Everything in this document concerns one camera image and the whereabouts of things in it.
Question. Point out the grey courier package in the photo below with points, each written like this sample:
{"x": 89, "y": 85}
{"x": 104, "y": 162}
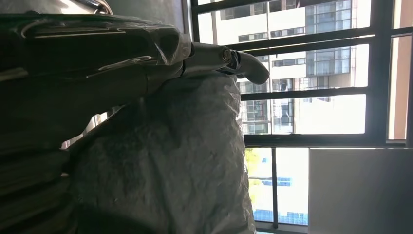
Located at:
{"x": 167, "y": 155}

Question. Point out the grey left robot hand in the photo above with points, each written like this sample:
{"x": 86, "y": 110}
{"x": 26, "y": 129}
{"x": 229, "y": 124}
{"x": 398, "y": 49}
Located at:
{"x": 96, "y": 64}

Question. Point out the dark balcony railing post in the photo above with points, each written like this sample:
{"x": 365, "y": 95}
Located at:
{"x": 274, "y": 187}

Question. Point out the black window frame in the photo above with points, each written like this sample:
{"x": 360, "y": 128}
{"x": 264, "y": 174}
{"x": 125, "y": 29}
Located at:
{"x": 376, "y": 80}

